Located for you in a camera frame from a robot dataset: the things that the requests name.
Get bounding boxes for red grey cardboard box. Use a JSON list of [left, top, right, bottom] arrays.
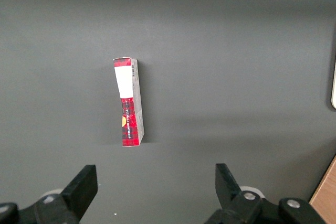
[[113, 57, 145, 147]]

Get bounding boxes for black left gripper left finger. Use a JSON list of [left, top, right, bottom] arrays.
[[0, 165, 98, 224]]

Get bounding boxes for oak wooden drawer cabinet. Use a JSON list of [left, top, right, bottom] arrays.
[[309, 155, 336, 224]]

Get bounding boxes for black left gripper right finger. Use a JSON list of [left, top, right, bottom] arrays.
[[204, 163, 326, 224]]

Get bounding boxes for beige plastic tray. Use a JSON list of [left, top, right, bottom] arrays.
[[330, 58, 336, 109]]

